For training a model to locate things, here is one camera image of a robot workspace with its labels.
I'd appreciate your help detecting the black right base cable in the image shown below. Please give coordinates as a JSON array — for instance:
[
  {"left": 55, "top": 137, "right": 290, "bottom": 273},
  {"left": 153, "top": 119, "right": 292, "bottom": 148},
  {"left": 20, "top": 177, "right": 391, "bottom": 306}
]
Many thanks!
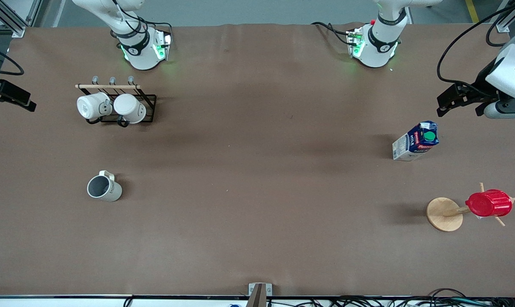
[{"left": 111, "top": 0, "right": 173, "bottom": 37}]

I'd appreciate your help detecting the wooden mug tree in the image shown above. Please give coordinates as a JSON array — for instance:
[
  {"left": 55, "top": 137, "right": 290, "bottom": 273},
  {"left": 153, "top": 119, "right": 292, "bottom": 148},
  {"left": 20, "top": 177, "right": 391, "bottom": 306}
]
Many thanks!
[{"left": 426, "top": 182, "right": 515, "bottom": 232}]

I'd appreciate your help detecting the black cable bundle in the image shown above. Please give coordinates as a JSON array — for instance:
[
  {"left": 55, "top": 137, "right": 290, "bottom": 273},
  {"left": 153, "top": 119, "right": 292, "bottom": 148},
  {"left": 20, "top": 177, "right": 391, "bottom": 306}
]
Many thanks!
[{"left": 326, "top": 288, "right": 515, "bottom": 307}]

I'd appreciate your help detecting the blue white milk carton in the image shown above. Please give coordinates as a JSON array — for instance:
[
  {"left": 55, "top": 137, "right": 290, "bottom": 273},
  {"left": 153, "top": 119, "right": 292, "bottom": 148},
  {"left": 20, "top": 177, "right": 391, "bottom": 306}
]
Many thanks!
[{"left": 392, "top": 121, "right": 439, "bottom": 162}]

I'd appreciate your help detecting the white hanging mug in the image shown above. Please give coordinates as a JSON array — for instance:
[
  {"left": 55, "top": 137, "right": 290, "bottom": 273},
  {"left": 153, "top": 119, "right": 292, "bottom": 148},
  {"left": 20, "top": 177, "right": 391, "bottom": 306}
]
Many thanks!
[
  {"left": 77, "top": 92, "right": 113, "bottom": 120},
  {"left": 113, "top": 94, "right": 147, "bottom": 125}
]

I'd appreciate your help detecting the metal table edge bracket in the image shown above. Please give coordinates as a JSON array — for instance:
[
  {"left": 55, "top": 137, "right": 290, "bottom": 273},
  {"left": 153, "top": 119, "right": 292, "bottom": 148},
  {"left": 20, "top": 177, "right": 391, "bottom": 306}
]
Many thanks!
[{"left": 248, "top": 283, "right": 273, "bottom": 307}]

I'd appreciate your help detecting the black base cable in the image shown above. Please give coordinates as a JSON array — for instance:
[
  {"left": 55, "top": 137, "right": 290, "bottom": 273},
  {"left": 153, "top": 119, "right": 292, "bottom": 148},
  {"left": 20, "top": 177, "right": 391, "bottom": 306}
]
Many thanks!
[
  {"left": 311, "top": 21, "right": 352, "bottom": 46},
  {"left": 111, "top": 0, "right": 173, "bottom": 37}
]

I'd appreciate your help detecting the grey ceramic mug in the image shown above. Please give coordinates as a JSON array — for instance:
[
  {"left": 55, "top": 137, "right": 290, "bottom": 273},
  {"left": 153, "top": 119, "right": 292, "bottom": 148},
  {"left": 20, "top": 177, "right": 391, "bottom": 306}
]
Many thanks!
[{"left": 87, "top": 171, "right": 122, "bottom": 202}]

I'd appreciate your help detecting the black left base cable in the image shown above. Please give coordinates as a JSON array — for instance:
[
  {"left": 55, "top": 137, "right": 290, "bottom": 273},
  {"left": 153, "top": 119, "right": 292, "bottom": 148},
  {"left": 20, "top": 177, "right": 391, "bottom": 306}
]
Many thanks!
[{"left": 311, "top": 21, "right": 352, "bottom": 46}]

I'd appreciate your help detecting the aluminium frame profile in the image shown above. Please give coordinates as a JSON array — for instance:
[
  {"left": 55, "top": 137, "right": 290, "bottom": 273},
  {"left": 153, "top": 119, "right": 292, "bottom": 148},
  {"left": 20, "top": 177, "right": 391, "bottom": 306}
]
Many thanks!
[
  {"left": 0, "top": 0, "right": 41, "bottom": 38},
  {"left": 495, "top": 0, "right": 515, "bottom": 33}
]

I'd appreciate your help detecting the red plastic cup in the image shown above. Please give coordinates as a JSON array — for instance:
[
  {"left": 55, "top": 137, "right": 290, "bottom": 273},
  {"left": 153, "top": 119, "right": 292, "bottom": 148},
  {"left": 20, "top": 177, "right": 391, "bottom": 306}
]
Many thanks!
[{"left": 466, "top": 189, "right": 513, "bottom": 217}]

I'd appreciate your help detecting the black wire mug rack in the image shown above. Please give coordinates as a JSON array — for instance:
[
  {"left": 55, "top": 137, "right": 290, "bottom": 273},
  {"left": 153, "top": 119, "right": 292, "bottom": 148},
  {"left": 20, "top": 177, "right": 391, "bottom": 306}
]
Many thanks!
[{"left": 75, "top": 76, "right": 157, "bottom": 127}]

